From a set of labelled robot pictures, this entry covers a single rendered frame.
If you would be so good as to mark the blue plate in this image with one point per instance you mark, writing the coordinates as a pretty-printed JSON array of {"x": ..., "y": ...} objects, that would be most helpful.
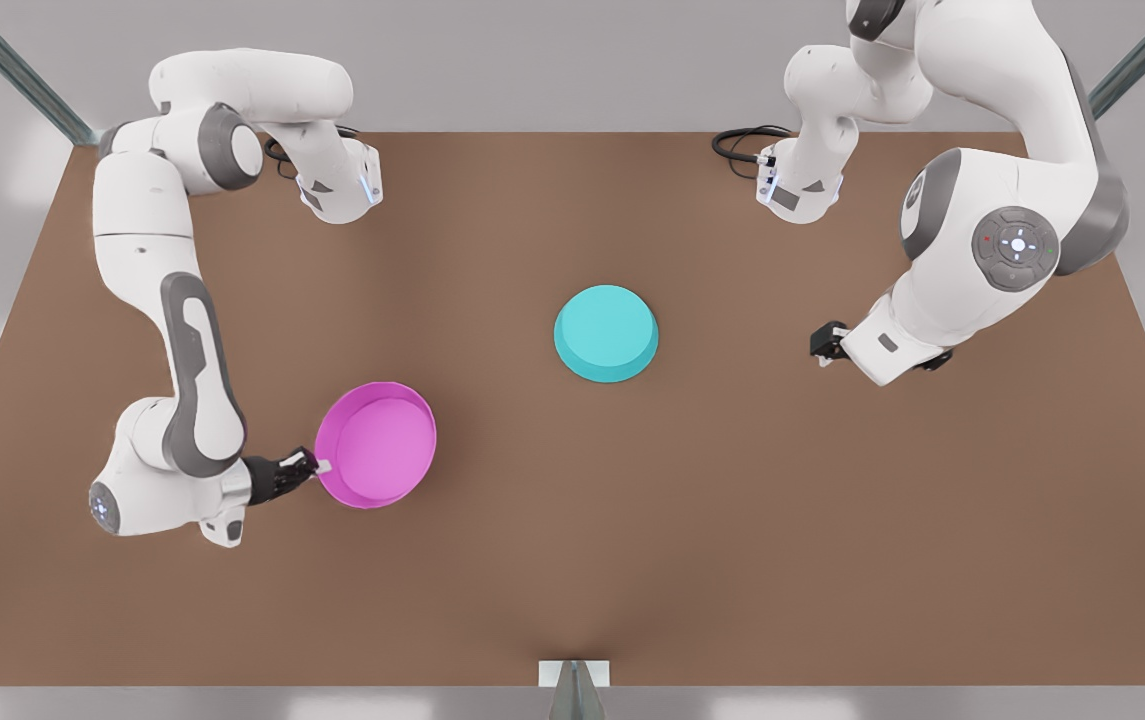
[{"x": 605, "y": 331}]

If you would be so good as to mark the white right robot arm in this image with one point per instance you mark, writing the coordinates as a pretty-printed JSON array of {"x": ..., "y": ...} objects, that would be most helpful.
[{"x": 142, "y": 215}]

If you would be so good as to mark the pink plate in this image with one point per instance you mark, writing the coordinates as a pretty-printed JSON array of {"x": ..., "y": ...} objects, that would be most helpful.
[{"x": 379, "y": 445}]

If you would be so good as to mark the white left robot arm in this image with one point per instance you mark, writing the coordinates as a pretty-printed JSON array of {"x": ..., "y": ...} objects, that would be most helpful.
[{"x": 992, "y": 200}]

